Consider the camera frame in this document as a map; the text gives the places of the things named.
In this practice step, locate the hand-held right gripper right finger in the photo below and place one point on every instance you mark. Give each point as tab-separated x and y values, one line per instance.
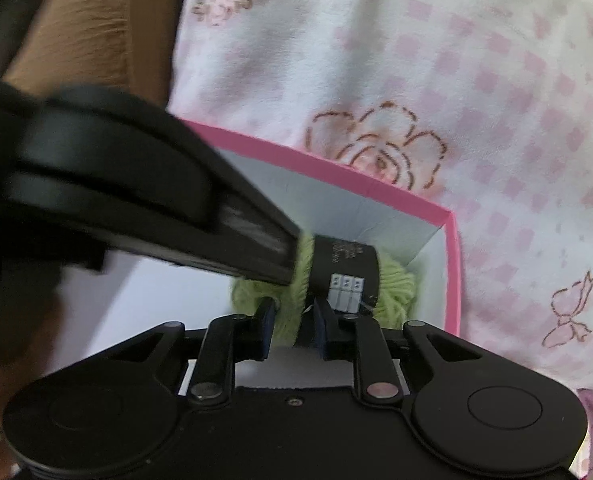
322	332

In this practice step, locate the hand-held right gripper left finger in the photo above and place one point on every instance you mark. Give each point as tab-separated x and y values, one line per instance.
265	332

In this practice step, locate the green yarn ball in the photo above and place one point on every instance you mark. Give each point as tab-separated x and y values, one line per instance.
399	285

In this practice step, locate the pink cardboard box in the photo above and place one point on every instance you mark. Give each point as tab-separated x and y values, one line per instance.
376	210

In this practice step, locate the brown cushion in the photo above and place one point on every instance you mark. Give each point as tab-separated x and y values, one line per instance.
76	35

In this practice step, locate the pink checked floral blanket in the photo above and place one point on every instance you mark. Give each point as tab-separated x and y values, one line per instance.
476	85

